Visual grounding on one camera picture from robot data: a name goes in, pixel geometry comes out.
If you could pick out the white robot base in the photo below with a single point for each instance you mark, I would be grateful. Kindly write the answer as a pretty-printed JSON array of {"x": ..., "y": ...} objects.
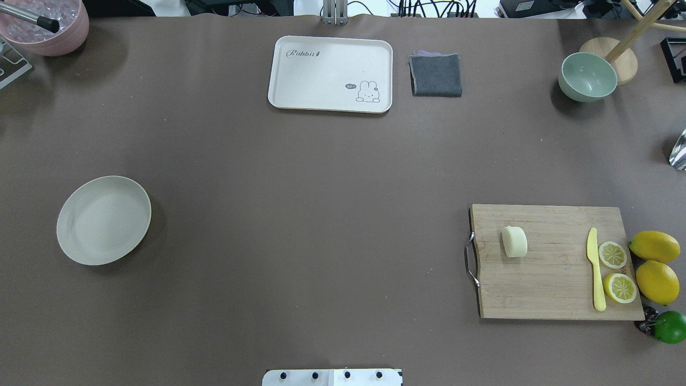
[{"x": 341, "y": 376}]

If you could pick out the cream rabbit tray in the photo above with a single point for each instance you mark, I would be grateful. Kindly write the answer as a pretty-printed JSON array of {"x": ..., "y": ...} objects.
[{"x": 331, "y": 74}]

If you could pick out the folded grey cloth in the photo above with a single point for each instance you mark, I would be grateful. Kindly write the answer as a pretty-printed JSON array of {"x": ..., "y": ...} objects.
[{"x": 436, "y": 75}]

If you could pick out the wooden cutting board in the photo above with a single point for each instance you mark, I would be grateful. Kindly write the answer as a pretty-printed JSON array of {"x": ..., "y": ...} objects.
[{"x": 553, "y": 281}]

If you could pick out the beige plate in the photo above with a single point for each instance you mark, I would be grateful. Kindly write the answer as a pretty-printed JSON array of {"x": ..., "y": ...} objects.
[{"x": 103, "y": 220}]

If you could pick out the green bowl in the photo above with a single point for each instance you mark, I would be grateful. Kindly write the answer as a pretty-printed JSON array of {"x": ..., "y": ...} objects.
[{"x": 586, "y": 77}]

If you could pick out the upper lemon half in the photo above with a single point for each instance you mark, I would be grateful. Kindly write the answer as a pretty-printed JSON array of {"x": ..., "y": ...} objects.
[{"x": 613, "y": 255}]

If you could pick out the lemon half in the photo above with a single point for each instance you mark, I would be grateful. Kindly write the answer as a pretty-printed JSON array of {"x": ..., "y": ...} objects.
[
  {"x": 620, "y": 288},
  {"x": 613, "y": 255}
]

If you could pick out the yellow plastic knife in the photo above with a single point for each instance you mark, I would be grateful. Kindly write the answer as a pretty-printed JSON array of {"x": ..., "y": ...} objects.
[{"x": 592, "y": 254}]

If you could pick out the lower lemon half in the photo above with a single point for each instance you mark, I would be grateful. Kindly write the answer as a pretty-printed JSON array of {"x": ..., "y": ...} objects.
[{"x": 620, "y": 288}]

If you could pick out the wooden mug tree stand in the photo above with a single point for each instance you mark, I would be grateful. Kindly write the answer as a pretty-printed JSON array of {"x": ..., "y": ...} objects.
[{"x": 619, "y": 53}]

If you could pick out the whole lemon far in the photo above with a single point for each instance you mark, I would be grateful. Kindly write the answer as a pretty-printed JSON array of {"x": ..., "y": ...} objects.
[{"x": 655, "y": 246}]

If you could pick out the whole lemon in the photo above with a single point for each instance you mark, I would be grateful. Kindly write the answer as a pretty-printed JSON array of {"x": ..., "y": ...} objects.
[
  {"x": 658, "y": 282},
  {"x": 655, "y": 246}
]

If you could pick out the pink bowl of ice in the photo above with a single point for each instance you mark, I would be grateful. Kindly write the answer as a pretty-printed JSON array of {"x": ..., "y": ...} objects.
[{"x": 73, "y": 27}]

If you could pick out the whole lemon near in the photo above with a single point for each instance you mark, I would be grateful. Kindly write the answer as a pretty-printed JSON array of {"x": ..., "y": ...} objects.
[{"x": 658, "y": 282}]

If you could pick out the dark grapes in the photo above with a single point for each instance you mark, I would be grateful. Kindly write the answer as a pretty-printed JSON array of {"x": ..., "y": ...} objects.
[{"x": 646, "y": 326}]

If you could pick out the steel scoop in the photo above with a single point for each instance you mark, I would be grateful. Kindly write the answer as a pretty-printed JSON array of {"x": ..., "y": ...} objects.
[{"x": 677, "y": 156}]

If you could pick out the steel muddler black tip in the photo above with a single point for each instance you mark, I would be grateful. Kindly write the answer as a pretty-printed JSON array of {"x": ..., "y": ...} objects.
[{"x": 50, "y": 25}]

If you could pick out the green lime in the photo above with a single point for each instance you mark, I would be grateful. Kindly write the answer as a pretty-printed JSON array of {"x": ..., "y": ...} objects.
[{"x": 669, "y": 327}]

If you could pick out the white cup rack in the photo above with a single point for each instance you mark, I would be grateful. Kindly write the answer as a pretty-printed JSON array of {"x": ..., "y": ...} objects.
[{"x": 13, "y": 64}]

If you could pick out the black tray frame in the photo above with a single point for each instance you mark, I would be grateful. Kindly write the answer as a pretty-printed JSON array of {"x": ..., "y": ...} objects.
[{"x": 673, "y": 51}]

